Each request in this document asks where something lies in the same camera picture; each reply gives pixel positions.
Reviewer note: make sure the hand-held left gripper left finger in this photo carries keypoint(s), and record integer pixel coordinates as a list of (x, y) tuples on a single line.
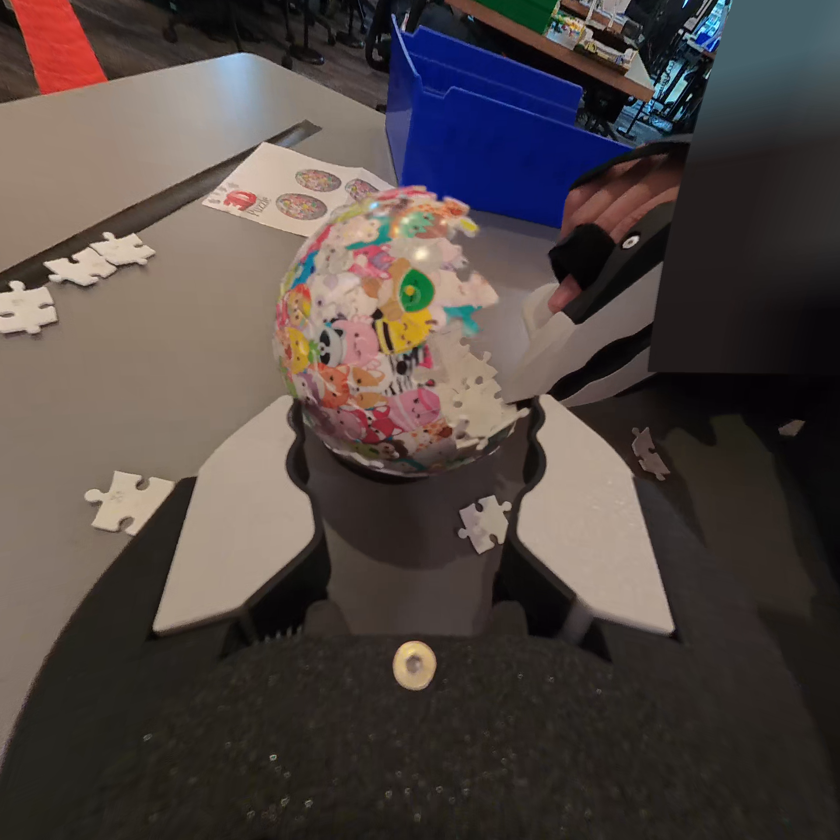
[(236, 525)]

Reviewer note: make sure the green storage bin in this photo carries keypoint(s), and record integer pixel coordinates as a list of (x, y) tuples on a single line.
[(518, 13)]

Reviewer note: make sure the blue storage bin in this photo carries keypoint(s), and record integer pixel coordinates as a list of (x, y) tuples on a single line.
[(492, 151)]

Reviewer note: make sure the black ball stand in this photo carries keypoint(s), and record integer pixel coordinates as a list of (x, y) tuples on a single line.
[(367, 474)]

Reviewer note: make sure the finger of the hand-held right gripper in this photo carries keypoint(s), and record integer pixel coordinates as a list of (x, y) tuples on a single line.
[(617, 315), (623, 374)]

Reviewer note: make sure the white puzzle piece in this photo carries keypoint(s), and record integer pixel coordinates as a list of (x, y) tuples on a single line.
[(79, 268), (485, 525), (649, 453), (26, 308), (128, 502), (124, 249), (791, 428)]

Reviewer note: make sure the wooden table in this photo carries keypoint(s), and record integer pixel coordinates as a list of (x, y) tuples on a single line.
[(590, 59)]

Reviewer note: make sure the printed instruction sheet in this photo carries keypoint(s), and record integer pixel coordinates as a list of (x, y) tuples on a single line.
[(262, 184)]

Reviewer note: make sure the black office chair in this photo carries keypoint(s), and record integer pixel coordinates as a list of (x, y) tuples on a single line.
[(308, 39)]

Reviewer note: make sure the orange traffic cone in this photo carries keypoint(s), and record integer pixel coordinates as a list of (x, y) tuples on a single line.
[(62, 52)]

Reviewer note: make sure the colourful 3D puzzle ball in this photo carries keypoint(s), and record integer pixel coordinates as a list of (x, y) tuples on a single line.
[(367, 328)]

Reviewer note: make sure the person's dark clothing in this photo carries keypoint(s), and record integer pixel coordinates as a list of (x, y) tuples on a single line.
[(807, 623)]

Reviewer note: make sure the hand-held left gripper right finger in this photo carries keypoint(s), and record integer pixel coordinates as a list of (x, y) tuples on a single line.
[(590, 531)]

